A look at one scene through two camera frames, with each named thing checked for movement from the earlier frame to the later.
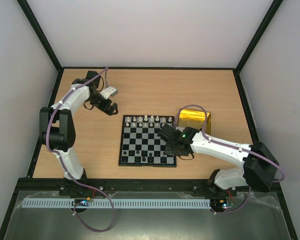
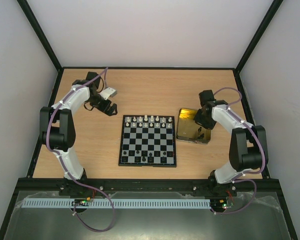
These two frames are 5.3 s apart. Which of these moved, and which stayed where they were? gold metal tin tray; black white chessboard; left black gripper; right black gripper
Moved: right black gripper
Stayed: gold metal tin tray; black white chessboard; left black gripper
